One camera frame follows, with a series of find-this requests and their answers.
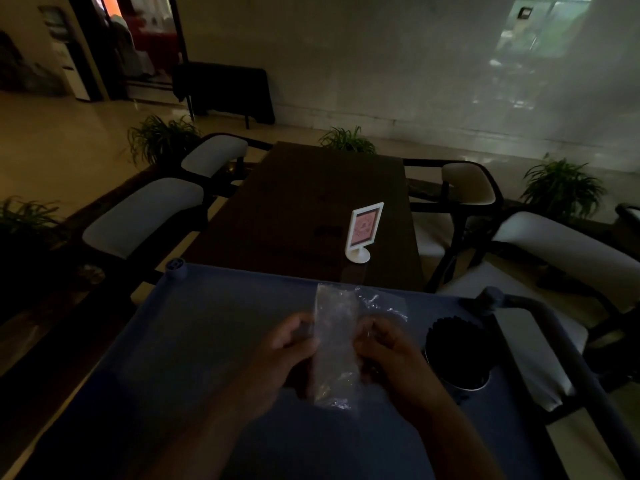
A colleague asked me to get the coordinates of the clear plastic bag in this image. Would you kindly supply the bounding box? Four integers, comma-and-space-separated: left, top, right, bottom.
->
306, 283, 409, 411

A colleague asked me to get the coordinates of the blue plastic service cart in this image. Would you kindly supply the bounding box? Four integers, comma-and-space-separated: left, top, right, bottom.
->
17, 258, 640, 480

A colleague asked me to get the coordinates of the person's left forearm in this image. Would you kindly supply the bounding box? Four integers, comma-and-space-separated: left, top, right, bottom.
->
132, 390, 273, 480

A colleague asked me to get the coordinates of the person's left hand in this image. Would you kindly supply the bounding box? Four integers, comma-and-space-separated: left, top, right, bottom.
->
239, 313, 321, 422

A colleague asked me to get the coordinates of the person's right hand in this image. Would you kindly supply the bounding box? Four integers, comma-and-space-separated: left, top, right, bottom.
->
353, 315, 453, 429

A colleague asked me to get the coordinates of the table with black cloth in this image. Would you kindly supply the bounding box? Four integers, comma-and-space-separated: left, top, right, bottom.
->
172, 62, 276, 130

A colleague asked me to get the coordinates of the white table sign stand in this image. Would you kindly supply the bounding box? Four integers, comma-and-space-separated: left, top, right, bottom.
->
345, 202, 385, 265

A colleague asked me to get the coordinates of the white water dispenser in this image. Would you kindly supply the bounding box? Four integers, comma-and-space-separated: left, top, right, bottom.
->
39, 6, 92, 102

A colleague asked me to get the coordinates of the green potted plant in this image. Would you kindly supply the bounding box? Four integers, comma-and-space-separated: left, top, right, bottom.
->
0, 196, 63, 255
127, 114, 202, 168
520, 154, 609, 221
318, 126, 377, 155

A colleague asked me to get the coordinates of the round metal container of black items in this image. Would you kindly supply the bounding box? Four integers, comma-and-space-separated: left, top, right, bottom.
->
424, 316, 492, 392

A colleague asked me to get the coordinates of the dark wooden dining table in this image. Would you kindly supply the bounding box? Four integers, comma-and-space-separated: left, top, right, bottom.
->
184, 141, 426, 291

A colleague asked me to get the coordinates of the person's right forearm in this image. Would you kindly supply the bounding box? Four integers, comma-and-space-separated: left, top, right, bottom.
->
417, 395, 506, 480

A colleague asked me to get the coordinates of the dark chair with white cushion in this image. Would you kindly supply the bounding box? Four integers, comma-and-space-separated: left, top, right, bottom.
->
615, 202, 640, 235
436, 211, 640, 425
180, 133, 273, 195
81, 177, 210, 285
403, 159, 505, 290

